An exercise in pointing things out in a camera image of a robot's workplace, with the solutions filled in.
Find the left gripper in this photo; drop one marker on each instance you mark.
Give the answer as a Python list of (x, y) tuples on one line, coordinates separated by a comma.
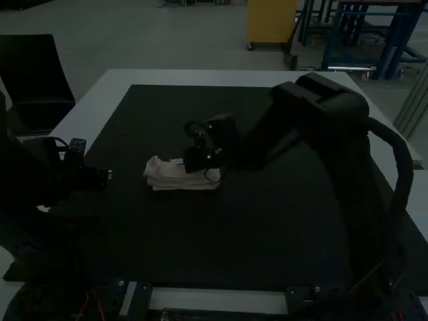
[(93, 179)]

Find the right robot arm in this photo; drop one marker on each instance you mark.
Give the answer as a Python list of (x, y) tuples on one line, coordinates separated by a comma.
[(317, 100)]

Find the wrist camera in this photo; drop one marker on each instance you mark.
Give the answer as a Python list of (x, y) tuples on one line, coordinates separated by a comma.
[(194, 128), (77, 147)]

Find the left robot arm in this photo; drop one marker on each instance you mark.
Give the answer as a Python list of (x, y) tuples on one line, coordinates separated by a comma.
[(30, 174)]

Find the dark base panel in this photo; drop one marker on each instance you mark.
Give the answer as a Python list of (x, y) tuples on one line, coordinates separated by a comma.
[(100, 301), (217, 315), (368, 307)]

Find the pale towel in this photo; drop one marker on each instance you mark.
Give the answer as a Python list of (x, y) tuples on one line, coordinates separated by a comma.
[(167, 177)]

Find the yellow cabinet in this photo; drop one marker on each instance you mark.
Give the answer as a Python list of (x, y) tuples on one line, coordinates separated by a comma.
[(271, 20)]

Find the black mat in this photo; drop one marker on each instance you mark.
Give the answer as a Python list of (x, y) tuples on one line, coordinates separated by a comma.
[(200, 234)]

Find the blue metal frame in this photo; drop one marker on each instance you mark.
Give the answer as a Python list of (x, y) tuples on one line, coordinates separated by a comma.
[(384, 40)]

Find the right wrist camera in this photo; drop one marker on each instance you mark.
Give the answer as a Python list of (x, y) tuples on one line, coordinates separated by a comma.
[(194, 128)]

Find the black chair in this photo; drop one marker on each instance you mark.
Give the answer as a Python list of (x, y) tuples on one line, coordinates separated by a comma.
[(33, 83)]

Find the black clamp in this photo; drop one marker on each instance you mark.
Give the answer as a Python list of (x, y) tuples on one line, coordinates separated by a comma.
[(142, 299), (302, 295)]

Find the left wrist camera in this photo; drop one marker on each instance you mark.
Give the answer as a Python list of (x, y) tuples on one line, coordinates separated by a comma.
[(77, 147)]

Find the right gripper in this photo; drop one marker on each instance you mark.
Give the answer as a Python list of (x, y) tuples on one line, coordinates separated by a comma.
[(217, 143)]

